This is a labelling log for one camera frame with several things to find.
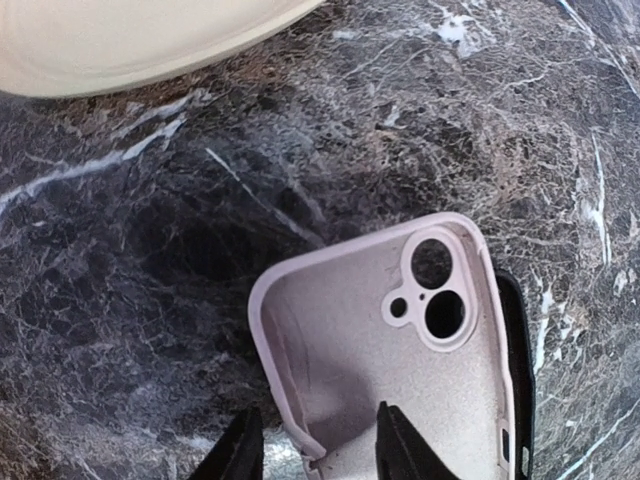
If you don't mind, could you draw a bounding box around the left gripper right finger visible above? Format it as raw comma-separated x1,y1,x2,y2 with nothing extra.
375,402,455,480

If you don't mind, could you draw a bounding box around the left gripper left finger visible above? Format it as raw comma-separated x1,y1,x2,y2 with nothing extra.
189,407,264,480

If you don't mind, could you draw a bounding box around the pink silicone phone case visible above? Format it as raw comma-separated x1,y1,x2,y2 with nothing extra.
248,212,516,479

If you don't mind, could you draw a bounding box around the black phone case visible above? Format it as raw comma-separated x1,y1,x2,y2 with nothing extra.
495,270,536,479

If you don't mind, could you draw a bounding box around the beige round plate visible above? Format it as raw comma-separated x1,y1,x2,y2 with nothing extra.
1,1,319,98

